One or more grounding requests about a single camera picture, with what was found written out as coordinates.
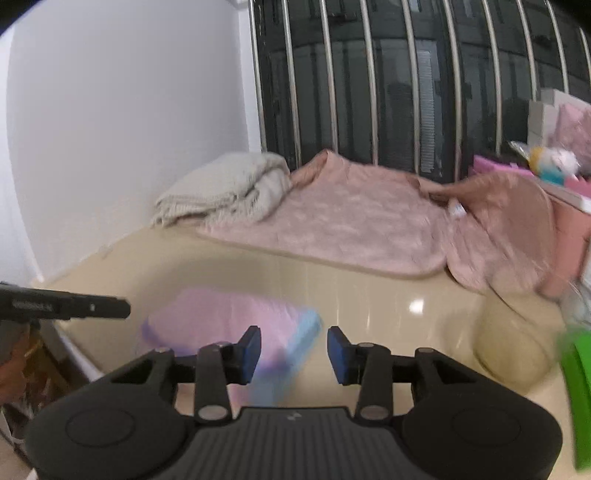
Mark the green plastic item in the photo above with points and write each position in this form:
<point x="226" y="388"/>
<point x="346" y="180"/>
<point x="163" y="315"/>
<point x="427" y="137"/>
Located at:
<point x="574" y="360"/>

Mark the white box stack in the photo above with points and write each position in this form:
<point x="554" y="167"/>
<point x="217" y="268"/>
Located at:
<point x="543" y="114"/>

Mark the metal window railing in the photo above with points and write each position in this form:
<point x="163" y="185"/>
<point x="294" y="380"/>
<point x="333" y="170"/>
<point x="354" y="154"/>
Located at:
<point x="419" y="86"/>

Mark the pink wrapped bundle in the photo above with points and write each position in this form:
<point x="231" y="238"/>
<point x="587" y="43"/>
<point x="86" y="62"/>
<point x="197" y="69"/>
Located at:
<point x="573" y="133"/>

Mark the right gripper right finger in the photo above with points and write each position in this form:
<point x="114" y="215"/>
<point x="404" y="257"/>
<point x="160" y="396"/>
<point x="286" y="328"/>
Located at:
<point x="342" y="355"/>

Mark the beige knitted blanket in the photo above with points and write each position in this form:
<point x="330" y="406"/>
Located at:
<point x="236" y="187"/>

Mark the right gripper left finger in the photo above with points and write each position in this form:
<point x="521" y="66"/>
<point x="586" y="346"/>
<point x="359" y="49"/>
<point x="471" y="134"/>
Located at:
<point x="248" y="351"/>

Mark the pink blue purple-trimmed garment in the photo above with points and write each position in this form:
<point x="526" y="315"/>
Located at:
<point x="201" y="316"/>

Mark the person's left hand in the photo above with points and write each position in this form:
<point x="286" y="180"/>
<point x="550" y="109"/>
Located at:
<point x="13" y="381"/>

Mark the white yellow plush toy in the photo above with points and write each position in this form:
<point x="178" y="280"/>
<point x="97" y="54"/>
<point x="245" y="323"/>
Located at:
<point x="553" y="165"/>

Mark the magenta pink box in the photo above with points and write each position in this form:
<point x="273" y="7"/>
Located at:
<point x="485" y="165"/>

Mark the pink quilted blanket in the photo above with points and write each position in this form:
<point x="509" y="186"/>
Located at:
<point x="492" y="230"/>

